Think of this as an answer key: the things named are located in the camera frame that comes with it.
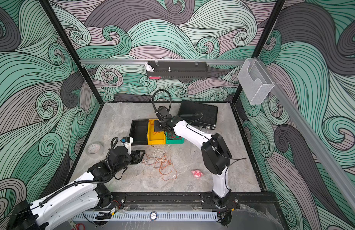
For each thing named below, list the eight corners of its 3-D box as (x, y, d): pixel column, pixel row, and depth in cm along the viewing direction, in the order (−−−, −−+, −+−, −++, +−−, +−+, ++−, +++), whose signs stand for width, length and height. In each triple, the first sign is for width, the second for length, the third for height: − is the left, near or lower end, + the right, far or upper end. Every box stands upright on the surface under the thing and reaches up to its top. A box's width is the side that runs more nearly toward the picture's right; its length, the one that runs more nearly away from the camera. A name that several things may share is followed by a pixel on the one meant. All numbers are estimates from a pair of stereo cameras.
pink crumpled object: (194, 180, 82) (195, 177, 77) (191, 173, 84) (192, 170, 80) (201, 178, 83) (203, 174, 78) (199, 171, 85) (200, 168, 80)
